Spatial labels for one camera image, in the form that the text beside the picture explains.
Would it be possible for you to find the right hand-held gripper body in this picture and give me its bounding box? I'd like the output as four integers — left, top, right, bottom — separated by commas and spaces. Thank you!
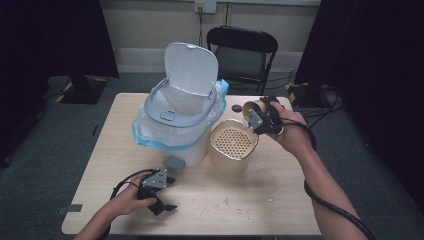
245, 100, 285, 136

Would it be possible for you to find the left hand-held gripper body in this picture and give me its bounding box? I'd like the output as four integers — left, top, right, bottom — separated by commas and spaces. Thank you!
137, 168, 169, 201

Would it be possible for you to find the beige cup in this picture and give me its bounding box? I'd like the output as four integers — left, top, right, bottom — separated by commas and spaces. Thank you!
242, 99, 268, 129

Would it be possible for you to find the beige container with strainer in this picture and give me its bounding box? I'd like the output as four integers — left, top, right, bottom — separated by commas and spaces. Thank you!
209, 119, 260, 176

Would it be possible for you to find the white pedal trash bin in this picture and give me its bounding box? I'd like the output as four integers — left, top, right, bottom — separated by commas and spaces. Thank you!
132, 42, 230, 172

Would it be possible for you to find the person's right hand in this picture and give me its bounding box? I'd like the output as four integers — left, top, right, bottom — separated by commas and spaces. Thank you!
266, 101, 316, 158

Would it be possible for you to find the person's left hand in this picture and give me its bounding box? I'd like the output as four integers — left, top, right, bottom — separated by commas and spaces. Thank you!
113, 171, 158, 216

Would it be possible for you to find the yellow and black box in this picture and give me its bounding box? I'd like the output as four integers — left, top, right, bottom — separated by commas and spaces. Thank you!
285, 82, 331, 108

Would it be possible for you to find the blue-edged plastic bin bag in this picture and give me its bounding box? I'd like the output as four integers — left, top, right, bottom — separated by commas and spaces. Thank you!
132, 79, 230, 152

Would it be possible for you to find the black folding chair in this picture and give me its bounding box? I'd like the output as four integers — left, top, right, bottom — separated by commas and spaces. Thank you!
206, 25, 279, 96

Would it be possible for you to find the grey tape strip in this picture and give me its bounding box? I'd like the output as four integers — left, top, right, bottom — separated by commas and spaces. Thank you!
55, 203, 84, 215

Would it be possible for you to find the dark curtain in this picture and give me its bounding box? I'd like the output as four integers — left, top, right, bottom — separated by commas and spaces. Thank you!
0, 0, 120, 168
294, 0, 424, 214

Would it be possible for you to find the black stand base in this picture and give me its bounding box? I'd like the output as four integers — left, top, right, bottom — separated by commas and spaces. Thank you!
59, 74, 108, 105

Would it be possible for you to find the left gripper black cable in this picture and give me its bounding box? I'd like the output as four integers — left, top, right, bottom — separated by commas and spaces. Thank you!
109, 168, 158, 201

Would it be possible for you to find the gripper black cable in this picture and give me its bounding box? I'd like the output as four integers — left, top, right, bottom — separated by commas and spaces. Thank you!
279, 120, 377, 240
109, 168, 158, 201

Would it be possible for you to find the black wall cable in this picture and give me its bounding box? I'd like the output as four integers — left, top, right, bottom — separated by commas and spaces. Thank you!
198, 8, 204, 48

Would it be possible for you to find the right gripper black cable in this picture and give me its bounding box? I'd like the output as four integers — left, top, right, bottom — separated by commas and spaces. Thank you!
279, 120, 377, 240

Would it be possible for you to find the white wall socket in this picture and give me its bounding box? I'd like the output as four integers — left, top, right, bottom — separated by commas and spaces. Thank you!
194, 0, 218, 14

